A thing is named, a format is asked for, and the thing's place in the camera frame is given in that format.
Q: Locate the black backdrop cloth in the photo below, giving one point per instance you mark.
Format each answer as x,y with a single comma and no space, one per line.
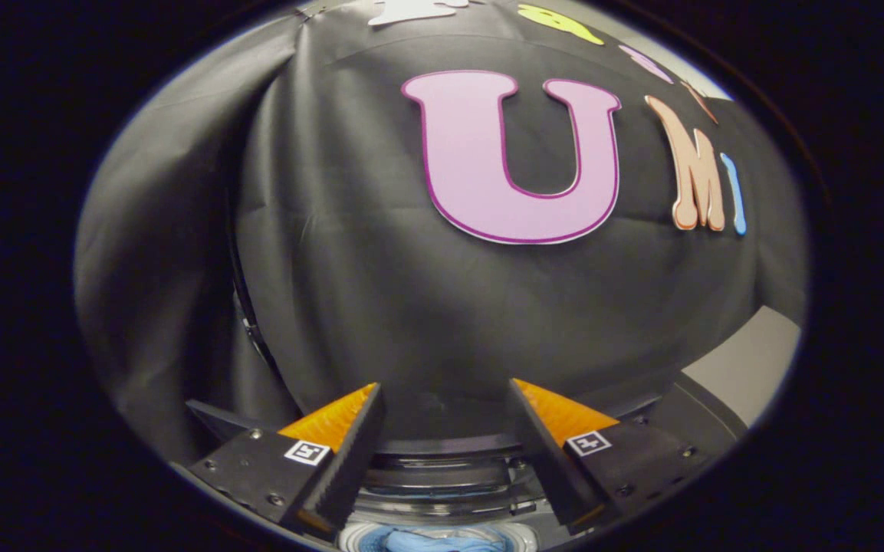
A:
380,307

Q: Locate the light blue shirt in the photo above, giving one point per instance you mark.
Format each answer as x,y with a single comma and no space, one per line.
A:
442,540

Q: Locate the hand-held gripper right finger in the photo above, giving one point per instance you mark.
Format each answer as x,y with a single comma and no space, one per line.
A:
545,460

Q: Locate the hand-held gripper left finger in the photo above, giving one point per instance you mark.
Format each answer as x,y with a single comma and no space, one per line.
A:
346,468

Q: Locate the white cabinet with dark top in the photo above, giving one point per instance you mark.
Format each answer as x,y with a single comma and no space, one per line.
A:
748,360

